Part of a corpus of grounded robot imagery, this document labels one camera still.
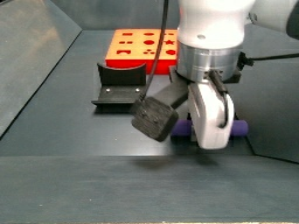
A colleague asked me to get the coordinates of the black side cable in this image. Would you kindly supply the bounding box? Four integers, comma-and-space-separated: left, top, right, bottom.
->
238, 52, 299, 68

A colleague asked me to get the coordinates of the purple cylinder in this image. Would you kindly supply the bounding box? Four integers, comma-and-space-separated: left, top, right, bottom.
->
171, 120, 249, 137

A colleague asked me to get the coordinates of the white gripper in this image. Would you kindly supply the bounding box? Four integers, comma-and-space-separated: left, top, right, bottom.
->
188, 80, 235, 150

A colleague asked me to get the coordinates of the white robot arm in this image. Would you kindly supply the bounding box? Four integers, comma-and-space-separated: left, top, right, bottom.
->
176, 0, 299, 150

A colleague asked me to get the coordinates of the black camera cable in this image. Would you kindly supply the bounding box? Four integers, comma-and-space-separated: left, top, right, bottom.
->
139, 0, 171, 102

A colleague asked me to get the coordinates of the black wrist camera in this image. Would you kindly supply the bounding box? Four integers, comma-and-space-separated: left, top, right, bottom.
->
131, 77, 188, 142

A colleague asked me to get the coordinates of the red foam shape block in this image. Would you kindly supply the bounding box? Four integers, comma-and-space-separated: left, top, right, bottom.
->
106, 29, 178, 75

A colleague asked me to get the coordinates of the black angled cradle stand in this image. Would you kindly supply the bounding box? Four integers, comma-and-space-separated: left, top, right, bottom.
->
91, 64, 146, 114

